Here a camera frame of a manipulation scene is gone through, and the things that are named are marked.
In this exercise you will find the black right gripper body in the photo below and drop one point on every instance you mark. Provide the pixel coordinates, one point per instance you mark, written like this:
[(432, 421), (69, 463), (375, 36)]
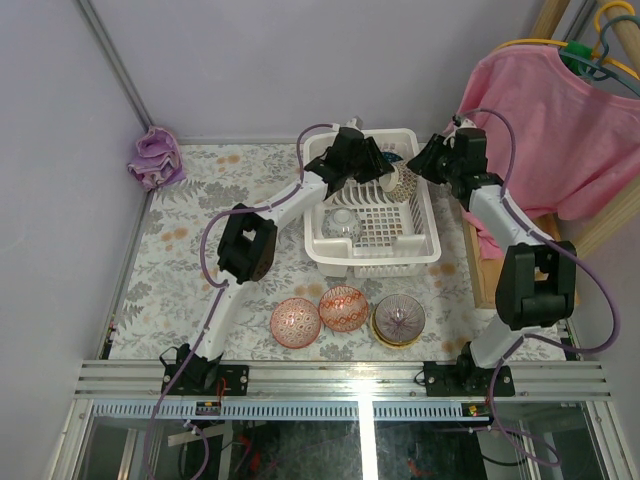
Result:
[(449, 167)]

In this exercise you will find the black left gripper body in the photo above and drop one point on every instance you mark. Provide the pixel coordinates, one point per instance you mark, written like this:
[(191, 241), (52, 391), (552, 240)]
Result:
[(364, 157)]

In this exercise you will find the blue triangle pattern bowl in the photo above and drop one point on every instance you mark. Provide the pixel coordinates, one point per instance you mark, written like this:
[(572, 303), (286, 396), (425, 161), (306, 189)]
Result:
[(392, 157)]

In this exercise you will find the brown checker pattern bowl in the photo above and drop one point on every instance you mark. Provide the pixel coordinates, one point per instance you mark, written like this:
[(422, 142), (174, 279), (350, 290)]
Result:
[(400, 184)]

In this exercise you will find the white plastic dish rack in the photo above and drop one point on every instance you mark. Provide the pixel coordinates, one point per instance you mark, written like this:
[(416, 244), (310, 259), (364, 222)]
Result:
[(397, 237)]

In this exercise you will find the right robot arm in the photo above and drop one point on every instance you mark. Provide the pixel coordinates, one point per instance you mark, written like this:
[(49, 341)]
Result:
[(536, 286)]

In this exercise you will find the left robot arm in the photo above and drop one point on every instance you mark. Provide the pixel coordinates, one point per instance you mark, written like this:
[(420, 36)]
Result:
[(238, 245)]

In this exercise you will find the pink t-shirt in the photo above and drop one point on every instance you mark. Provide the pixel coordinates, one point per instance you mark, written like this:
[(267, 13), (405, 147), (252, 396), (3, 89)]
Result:
[(564, 147)]

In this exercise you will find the purple striped bowl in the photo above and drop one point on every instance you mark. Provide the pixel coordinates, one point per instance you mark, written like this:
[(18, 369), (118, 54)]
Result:
[(399, 318)]

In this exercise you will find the green clothes hanger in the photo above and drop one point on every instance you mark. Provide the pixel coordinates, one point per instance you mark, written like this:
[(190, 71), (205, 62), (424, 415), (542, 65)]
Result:
[(594, 63)]

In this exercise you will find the red eye pattern bowl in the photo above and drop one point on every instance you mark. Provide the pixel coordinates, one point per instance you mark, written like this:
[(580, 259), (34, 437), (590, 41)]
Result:
[(295, 323)]

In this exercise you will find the yellow clothes hanger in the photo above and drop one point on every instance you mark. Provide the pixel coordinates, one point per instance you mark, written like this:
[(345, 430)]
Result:
[(614, 56)]

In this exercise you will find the purple folded cloth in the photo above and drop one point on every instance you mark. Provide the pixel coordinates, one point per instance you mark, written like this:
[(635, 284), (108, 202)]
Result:
[(158, 162)]

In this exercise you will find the yellow rimmed bottom bowl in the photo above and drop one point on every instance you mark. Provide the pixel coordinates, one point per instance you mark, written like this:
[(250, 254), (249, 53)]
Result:
[(391, 344)]

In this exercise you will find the wooden hanging rod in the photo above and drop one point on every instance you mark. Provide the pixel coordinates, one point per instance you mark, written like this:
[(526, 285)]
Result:
[(626, 31)]

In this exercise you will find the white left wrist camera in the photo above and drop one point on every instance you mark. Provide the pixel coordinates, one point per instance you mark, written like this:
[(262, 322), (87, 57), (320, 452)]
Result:
[(354, 123)]

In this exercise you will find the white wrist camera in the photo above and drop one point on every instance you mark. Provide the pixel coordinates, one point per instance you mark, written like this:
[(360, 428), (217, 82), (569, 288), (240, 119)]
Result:
[(457, 122), (354, 123)]

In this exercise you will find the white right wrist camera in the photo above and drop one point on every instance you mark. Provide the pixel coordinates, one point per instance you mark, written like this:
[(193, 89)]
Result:
[(457, 122)]

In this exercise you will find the aluminium mounting rail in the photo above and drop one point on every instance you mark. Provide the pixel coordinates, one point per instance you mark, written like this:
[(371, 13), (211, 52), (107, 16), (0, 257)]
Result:
[(528, 381)]

